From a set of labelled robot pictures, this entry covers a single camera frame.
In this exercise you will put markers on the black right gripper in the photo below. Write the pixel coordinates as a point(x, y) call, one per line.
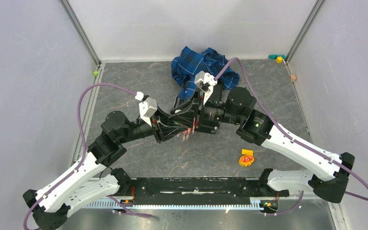
point(187, 117)

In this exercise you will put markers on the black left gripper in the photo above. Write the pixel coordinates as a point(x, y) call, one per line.
point(161, 131)

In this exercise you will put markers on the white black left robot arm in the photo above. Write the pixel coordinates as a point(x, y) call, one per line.
point(53, 204)

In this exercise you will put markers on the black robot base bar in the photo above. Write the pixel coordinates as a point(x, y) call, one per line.
point(193, 190)

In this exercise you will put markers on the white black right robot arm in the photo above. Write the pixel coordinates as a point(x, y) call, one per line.
point(324, 173)

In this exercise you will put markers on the fake hand with painted nails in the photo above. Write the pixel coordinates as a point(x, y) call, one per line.
point(186, 134)

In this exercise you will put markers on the black ribbed block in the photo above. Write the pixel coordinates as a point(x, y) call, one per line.
point(212, 112)

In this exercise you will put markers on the blue plaid shirt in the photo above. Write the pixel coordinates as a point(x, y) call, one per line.
point(189, 63)

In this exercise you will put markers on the yellow orange toy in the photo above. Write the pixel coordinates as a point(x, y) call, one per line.
point(247, 158)

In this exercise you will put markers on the teal block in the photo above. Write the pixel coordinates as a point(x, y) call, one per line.
point(275, 56)

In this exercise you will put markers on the yellow cube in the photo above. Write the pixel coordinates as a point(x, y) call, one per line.
point(279, 59)

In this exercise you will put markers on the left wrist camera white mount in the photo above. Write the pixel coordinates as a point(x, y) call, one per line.
point(147, 107)

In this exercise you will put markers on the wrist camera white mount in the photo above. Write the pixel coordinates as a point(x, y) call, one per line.
point(206, 83)
point(147, 107)

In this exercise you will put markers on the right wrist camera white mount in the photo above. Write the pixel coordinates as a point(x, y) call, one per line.
point(206, 83)

